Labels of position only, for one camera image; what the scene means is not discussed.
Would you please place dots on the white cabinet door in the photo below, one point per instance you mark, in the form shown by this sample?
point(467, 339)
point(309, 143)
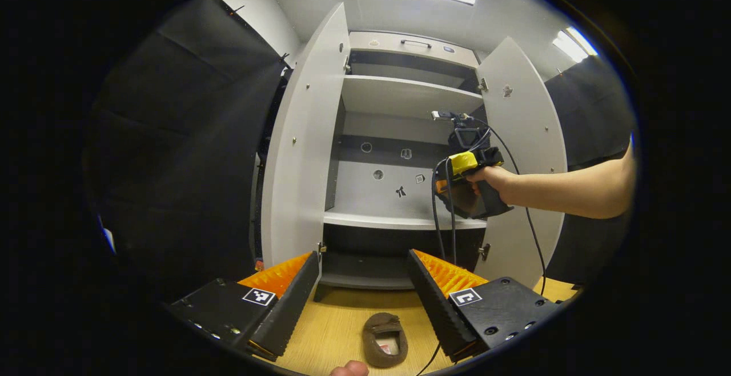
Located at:
point(302, 164)
point(525, 124)

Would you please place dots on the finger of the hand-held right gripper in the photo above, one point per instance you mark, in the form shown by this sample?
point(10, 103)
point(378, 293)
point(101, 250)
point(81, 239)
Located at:
point(441, 186)

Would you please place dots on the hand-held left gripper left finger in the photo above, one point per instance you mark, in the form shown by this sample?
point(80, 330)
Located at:
point(291, 307)

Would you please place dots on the small ceiling light panel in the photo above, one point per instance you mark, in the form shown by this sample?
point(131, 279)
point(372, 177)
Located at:
point(574, 44)

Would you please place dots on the white shoe cabinet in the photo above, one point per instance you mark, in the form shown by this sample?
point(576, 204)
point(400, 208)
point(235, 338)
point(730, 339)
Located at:
point(400, 96)

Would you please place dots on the brown fuzzy shoe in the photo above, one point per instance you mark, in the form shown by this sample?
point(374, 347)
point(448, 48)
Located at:
point(384, 342)

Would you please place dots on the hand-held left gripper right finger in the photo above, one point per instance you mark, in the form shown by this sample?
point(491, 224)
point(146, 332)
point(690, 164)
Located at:
point(440, 307)

